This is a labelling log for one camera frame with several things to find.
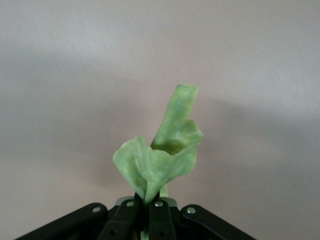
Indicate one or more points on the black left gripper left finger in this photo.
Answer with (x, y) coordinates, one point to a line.
(120, 222)

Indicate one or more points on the green lettuce leaf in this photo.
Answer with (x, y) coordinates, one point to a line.
(155, 170)

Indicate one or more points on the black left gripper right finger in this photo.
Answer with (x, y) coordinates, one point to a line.
(162, 222)

